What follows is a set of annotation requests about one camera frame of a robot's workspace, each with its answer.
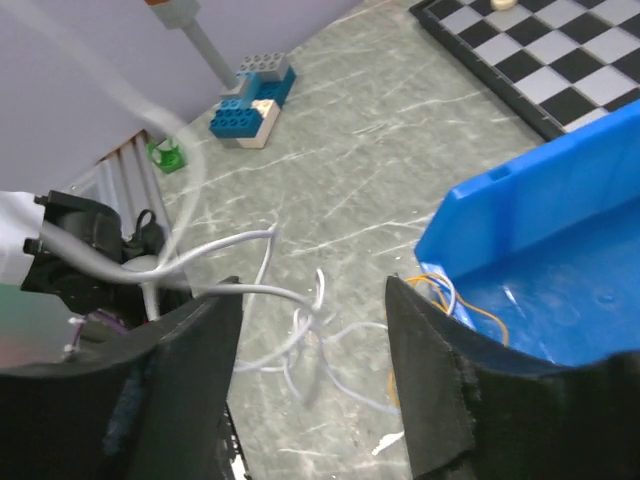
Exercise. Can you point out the green toy brick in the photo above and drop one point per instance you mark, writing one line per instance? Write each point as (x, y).
(167, 159)

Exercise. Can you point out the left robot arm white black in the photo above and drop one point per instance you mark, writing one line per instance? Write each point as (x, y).
(44, 242)

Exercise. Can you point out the aluminium frame rail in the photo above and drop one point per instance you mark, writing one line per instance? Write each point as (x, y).
(124, 180)

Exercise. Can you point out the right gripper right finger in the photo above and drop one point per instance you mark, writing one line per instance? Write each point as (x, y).
(474, 409)

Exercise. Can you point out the blue toy brick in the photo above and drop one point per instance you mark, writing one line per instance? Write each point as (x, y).
(245, 117)

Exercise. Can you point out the black white chessboard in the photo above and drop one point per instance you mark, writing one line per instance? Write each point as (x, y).
(559, 65)

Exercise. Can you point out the white chess piece lower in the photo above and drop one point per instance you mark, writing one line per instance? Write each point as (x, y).
(502, 5)

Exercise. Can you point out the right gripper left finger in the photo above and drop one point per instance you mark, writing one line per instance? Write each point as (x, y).
(148, 404)

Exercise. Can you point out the blue three-compartment bin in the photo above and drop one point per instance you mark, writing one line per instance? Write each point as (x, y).
(544, 249)

